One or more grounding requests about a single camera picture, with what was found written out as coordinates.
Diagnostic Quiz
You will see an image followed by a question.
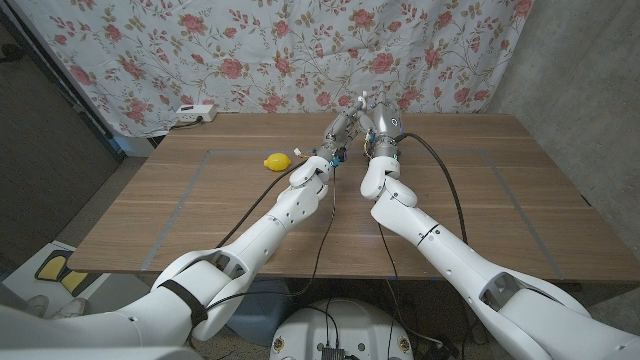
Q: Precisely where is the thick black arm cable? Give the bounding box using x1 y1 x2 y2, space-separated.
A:
394 132 469 245
214 160 307 250

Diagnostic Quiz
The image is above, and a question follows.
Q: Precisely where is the white robot chest edge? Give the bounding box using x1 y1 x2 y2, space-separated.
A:
0 346 202 360

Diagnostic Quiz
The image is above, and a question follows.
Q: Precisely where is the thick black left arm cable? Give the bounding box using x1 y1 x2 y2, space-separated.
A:
214 160 307 250

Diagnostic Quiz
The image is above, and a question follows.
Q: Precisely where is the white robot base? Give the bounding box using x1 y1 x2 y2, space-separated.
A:
269 298 414 360

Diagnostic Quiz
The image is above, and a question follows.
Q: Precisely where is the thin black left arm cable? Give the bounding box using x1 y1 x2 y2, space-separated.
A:
204 167 337 311

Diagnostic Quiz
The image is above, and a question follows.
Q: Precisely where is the black power adapter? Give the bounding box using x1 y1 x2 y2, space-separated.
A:
422 338 461 360

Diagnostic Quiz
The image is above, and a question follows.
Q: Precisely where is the floral print backdrop curtain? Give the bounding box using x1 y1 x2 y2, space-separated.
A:
9 0 534 139

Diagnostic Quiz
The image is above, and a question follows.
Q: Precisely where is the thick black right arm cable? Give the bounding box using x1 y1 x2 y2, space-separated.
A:
394 132 469 245

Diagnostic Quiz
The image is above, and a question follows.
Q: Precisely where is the yellow toy lemon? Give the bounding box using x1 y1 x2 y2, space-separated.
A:
263 152 293 173

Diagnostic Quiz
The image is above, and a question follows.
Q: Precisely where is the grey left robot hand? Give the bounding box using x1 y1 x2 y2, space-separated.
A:
313 99 375 167

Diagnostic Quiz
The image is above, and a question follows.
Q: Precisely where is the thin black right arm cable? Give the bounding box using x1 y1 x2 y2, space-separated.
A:
377 223 401 281

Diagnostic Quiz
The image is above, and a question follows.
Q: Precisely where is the white power strip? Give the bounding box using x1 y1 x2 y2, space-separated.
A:
175 103 218 124

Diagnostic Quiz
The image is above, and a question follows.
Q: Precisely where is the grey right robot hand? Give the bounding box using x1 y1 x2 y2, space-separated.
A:
364 83 405 160

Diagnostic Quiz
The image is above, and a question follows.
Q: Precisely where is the person in grey trousers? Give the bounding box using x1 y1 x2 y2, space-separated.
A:
0 282 87 321

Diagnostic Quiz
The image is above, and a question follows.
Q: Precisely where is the yellow and black floor mat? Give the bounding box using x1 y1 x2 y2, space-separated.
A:
33 248 92 296

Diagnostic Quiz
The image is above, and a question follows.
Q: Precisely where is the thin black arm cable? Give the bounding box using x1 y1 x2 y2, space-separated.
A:
377 223 401 281
204 167 337 311

